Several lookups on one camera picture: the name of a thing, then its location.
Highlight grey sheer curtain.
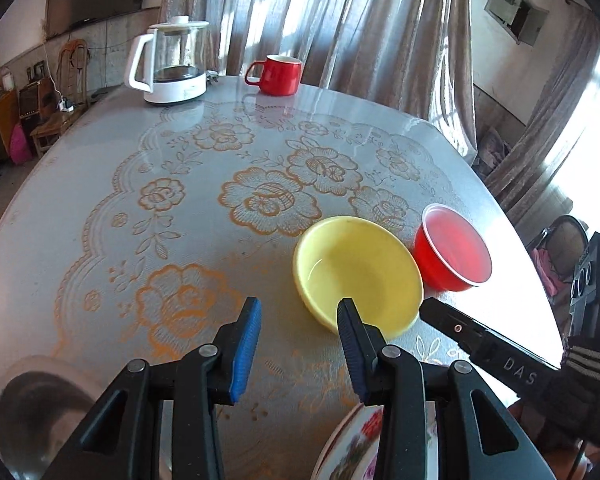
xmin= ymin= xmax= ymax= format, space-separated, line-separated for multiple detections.
xmin=485 ymin=10 xmax=600 ymax=231
xmin=152 ymin=0 xmax=476 ymax=151

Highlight yellow plastic bowl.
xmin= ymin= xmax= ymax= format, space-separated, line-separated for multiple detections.
xmin=292 ymin=216 xmax=425 ymax=337

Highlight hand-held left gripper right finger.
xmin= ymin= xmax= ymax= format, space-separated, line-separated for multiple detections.
xmin=336 ymin=297 xmax=553 ymax=480

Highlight stainless steel bowl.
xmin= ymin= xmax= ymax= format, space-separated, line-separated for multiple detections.
xmin=0 ymin=354 xmax=111 ymax=480

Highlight person's right forearm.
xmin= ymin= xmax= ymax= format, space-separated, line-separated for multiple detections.
xmin=540 ymin=335 xmax=600 ymax=448

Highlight pink bag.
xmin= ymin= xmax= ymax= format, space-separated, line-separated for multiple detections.
xmin=10 ymin=122 xmax=31 ymax=163

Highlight pile of papers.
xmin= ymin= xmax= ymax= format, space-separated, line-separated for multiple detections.
xmin=480 ymin=127 xmax=512 ymax=173

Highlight wooden chair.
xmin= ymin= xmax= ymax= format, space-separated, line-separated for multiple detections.
xmin=30 ymin=40 xmax=91 ymax=158

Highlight red mug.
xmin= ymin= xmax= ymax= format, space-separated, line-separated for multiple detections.
xmin=244 ymin=54 xmax=303 ymax=97

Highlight red plastic bowl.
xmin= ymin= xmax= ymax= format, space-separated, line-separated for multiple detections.
xmin=413 ymin=203 xmax=493 ymax=292

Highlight black speaker box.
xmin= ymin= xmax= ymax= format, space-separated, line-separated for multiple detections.
xmin=19 ymin=80 xmax=43 ymax=120

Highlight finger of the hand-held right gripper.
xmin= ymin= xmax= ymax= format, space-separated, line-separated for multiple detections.
xmin=419 ymin=297 xmax=486 ymax=356

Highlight floral lace table mat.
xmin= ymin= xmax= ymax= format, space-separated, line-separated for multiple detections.
xmin=55 ymin=100 xmax=461 ymax=461

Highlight pink cloth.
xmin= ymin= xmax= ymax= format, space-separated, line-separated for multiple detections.
xmin=532 ymin=247 xmax=568 ymax=296

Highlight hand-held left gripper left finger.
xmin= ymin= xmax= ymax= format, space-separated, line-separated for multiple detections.
xmin=40 ymin=296 xmax=263 ymax=480

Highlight white plate with pink rose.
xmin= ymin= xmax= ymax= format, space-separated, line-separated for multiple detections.
xmin=311 ymin=401 xmax=441 ymax=480

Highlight white glass electric kettle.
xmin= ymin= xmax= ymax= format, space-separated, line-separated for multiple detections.
xmin=125 ymin=16 xmax=211 ymax=107

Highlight dark round-back chair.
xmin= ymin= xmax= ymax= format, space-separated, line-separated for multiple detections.
xmin=525 ymin=215 xmax=591 ymax=306

